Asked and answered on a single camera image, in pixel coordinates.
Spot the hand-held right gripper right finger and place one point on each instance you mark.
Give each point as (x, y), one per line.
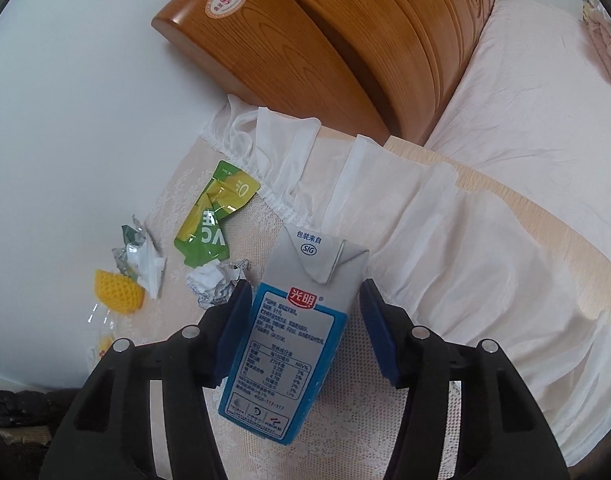
(380, 332)

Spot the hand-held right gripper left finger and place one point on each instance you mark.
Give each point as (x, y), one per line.
(234, 332)

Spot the white paper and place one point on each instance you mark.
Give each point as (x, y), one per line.
(210, 280)

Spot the blue and white milk carton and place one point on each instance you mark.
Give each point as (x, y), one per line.
(295, 340)

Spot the green and yellow drink pouch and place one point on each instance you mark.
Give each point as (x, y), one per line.
(203, 230)

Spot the green and white torn wrapper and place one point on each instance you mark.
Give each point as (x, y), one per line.
(140, 260)

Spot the yellow foam fruit net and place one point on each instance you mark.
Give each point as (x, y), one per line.
(118, 292)

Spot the clear plastic wrapper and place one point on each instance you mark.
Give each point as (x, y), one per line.
(103, 344)

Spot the pink lace tablecloth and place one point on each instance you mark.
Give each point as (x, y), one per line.
(435, 240)

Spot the black puffer jacket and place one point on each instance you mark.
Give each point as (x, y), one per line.
(10, 410)

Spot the pink bed sheet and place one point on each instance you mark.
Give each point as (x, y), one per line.
(535, 110)

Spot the wooden headboard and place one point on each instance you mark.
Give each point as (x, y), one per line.
(385, 35)

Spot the pink pillow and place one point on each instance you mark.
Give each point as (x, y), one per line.
(608, 45)

